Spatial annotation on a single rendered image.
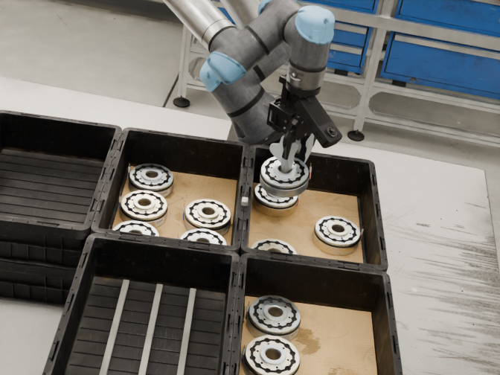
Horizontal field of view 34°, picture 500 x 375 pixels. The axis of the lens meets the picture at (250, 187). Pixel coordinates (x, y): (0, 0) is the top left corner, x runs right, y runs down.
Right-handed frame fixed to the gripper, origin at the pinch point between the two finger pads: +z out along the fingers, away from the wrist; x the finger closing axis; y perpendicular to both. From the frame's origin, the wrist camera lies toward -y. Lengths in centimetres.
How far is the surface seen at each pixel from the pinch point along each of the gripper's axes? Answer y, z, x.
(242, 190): 6.7, 6.6, 8.5
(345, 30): 98, 49, -156
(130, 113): 73, 30, -16
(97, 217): 17.7, 6.5, 39.1
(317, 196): 2.9, 16.7, -15.4
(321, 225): -6.9, 13.7, -4.3
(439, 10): 69, 34, -178
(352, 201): -3.5, 16.7, -21.1
